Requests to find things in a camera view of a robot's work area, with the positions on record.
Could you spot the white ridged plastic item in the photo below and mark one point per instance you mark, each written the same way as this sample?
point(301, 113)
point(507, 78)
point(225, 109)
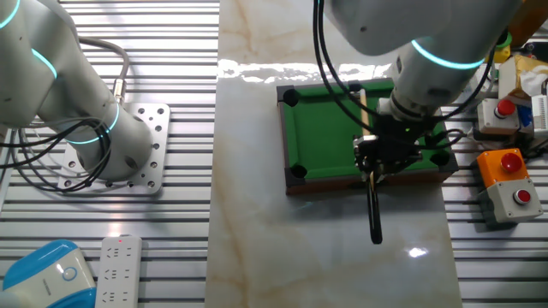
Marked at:
point(541, 115)

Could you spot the wooden pool cue black butt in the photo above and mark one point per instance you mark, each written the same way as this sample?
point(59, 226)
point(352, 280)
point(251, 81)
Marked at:
point(375, 214)

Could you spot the silver perforated mounting plate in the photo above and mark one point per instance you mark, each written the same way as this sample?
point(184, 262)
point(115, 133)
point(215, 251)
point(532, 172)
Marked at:
point(156, 128)

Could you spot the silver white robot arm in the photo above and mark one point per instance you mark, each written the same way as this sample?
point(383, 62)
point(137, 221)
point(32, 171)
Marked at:
point(85, 107)

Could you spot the green felt mini pool table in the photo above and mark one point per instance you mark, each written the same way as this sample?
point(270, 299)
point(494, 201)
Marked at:
point(321, 137)

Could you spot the blue plastic item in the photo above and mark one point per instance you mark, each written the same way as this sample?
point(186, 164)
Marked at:
point(524, 117)

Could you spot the white power strip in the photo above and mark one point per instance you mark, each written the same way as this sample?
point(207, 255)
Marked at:
point(119, 274)

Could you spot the grey box with red button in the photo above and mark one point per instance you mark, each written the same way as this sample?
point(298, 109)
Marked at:
point(505, 205)
point(488, 122)

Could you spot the blue and white device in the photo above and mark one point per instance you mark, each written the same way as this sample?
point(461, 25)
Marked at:
point(38, 278)

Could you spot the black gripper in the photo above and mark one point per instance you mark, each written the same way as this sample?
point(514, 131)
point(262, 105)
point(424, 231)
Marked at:
point(402, 145)

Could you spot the brown box with white tissue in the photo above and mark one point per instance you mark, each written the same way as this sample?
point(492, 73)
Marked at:
point(514, 72)

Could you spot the yellow box with green button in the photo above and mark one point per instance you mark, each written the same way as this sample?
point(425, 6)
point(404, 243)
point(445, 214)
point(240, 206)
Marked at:
point(498, 53)

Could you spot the orange box with red button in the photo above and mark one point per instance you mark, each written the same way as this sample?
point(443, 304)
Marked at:
point(492, 171)

